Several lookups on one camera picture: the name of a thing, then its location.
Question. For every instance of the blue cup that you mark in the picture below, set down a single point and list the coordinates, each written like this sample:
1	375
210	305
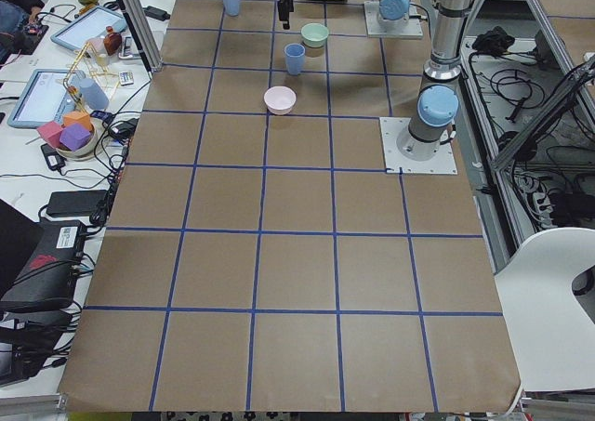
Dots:
294	58
231	7

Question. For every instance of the green bowl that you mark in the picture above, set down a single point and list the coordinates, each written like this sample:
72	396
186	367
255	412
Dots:
314	35

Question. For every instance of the pink bowl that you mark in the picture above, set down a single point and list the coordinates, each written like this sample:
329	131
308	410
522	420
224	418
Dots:
280	100

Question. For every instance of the small remote control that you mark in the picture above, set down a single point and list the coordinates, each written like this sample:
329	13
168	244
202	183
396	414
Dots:
126	78

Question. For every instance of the brown glass bottle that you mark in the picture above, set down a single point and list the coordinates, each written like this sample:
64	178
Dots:
112	41

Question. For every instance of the far tablet in blue case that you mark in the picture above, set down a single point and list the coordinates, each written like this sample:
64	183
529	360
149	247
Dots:
90	25

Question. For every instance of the tablet in blue case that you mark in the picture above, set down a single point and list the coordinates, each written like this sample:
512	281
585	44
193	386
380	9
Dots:
90	25
43	99

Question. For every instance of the wooden balance toy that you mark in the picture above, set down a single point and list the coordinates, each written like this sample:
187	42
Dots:
90	63

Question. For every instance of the black cloth bundle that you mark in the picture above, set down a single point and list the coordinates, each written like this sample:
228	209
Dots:
495	42

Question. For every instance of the light blue bottle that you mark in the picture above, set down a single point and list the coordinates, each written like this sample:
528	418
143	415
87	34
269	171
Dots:
93	94

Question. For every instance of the orange foam cube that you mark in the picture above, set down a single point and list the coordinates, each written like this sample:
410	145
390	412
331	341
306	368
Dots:
77	117

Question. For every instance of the beige bowl of foam blocks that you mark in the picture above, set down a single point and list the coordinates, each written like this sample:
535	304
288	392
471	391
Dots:
82	153

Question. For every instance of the purple foam cube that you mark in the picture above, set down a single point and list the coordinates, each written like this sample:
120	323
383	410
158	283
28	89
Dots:
74	137

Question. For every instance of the near tablet in blue case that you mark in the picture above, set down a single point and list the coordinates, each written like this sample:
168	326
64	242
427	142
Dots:
43	99

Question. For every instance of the pink foam cube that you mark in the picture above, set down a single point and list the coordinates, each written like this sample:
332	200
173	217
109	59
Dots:
50	133

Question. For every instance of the black laptop charger brick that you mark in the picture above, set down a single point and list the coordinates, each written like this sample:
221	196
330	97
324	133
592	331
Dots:
54	161

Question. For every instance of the black power adapter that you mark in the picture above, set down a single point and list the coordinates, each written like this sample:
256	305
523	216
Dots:
74	203

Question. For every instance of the black electronics box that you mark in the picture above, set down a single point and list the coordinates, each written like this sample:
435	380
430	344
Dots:
38	263

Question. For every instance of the white chair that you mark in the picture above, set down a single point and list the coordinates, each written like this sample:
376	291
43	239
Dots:
551	334

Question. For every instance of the aluminium frame post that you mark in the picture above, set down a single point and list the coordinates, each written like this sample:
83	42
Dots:
142	34

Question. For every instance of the right aluminium frame strut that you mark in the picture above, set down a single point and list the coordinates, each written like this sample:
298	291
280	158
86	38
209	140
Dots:
561	100

